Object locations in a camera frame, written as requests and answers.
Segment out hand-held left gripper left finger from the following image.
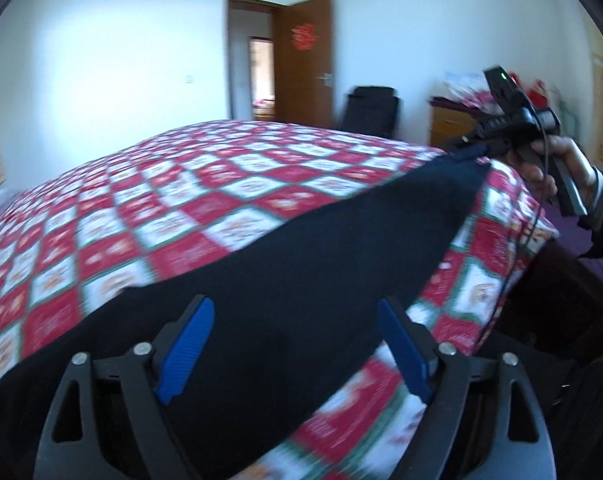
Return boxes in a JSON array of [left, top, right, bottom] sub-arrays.
[[34, 296, 216, 480]]

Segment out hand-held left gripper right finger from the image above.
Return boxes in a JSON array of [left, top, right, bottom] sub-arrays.
[[377, 296, 555, 480]]

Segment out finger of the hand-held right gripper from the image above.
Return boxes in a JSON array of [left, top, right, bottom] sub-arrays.
[[442, 130, 489, 162]]

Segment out black pants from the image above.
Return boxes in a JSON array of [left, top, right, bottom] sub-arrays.
[[0, 152, 492, 480]]

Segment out person's right hand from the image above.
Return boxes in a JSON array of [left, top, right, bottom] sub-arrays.
[[509, 135, 601, 203]]

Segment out wooden bedside cabinet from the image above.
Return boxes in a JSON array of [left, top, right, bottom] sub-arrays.
[[427, 97, 483, 152]]

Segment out pile of colourful bags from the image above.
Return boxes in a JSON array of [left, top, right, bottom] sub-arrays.
[[439, 69, 549, 115]]

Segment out black suitcase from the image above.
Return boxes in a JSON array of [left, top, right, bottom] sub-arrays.
[[338, 85, 401, 139]]

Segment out red checked printed blanket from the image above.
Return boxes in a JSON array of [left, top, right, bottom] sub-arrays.
[[0, 119, 559, 480]]

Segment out brown wooden door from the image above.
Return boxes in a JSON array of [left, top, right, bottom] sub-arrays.
[[273, 0, 334, 129]]

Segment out red door decoration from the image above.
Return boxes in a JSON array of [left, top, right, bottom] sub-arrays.
[[290, 23, 317, 52]]

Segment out thin black cable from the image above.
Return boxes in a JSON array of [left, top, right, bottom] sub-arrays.
[[519, 120, 558, 261]]

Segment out brown door frame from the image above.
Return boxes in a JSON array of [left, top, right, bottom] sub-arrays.
[[224, 0, 288, 122]]

